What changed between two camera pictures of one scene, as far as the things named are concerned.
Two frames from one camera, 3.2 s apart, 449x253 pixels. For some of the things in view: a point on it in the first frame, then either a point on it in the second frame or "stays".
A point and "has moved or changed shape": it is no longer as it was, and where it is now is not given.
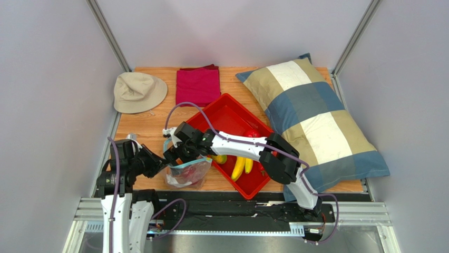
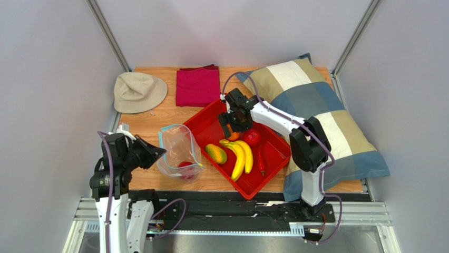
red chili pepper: (262, 171) stays
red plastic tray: (228, 115) stays
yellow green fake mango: (220, 159) stays
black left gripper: (157, 162) to (153, 153)
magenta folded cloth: (199, 86) stays
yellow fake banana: (241, 163) stays
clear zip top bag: (191, 175) has moved or changed shape
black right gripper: (177, 152) to (232, 116)
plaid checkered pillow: (303, 109) stays
